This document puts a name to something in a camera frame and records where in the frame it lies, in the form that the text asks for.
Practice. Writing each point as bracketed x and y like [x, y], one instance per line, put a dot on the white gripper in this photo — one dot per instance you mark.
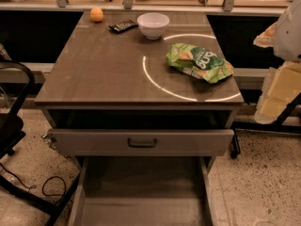
[289, 35]

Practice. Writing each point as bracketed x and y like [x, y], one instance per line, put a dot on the green rice chip bag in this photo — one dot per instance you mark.
[198, 62]

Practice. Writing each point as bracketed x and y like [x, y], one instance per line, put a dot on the grey drawer cabinet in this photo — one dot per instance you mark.
[106, 81]

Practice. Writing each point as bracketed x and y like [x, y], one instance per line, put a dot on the grey top drawer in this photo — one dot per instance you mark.
[97, 142]

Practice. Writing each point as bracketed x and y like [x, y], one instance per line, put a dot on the open middle drawer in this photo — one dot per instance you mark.
[143, 191]

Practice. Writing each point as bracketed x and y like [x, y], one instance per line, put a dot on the grey metal railing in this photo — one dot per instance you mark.
[271, 7]

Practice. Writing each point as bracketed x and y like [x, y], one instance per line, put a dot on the white bowl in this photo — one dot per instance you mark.
[153, 25]

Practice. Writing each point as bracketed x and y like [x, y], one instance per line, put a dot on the black remote control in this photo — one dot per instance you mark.
[123, 26]

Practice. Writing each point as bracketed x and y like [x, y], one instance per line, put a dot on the orange fruit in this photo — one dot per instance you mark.
[96, 14]

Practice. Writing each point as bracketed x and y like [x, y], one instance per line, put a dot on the black chair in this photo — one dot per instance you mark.
[11, 132]

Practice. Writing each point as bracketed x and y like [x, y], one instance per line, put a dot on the black table frame leg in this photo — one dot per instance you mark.
[277, 125]

